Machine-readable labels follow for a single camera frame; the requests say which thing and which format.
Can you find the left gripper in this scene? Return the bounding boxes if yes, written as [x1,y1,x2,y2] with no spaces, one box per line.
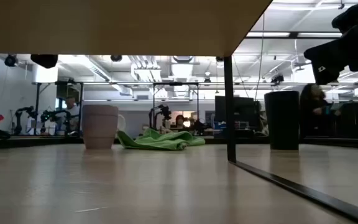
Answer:
[30,54,59,69]

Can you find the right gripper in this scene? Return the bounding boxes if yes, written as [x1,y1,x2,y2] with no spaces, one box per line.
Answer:
[303,30,358,85]

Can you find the black cup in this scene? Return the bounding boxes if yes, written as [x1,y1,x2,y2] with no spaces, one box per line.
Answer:
[264,90,300,151]

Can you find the pale pink mug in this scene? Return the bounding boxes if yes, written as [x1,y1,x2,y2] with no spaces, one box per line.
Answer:
[81,104,126,150]

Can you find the wooden shelf with black legs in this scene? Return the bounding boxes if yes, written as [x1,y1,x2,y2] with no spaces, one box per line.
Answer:
[0,0,358,224]

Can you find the person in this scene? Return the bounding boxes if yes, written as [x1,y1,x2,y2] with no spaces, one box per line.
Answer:
[299,83,343,139]
[63,96,81,134]
[174,114,186,129]

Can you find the black partition panels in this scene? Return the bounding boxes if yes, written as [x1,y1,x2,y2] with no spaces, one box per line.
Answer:
[334,96,358,139]

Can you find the ceiling light strip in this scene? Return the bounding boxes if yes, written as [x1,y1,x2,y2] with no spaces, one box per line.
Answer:
[246,30,343,39]

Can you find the black monitor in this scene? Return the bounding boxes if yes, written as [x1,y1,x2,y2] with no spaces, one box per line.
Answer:
[214,95,257,124]

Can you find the green cloth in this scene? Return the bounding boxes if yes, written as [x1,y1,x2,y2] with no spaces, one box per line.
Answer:
[116,128,206,151]

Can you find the black metal rig frame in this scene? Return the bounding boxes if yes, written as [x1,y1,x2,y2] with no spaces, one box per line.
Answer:
[34,80,84,136]
[152,82,200,129]

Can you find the black hanging camera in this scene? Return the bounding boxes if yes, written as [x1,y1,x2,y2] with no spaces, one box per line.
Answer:
[271,73,285,85]

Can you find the thin hanging cable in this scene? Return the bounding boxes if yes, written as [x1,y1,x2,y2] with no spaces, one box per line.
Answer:
[254,12,265,101]

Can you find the black table frame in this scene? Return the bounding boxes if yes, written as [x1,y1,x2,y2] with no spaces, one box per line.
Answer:
[0,135,358,150]

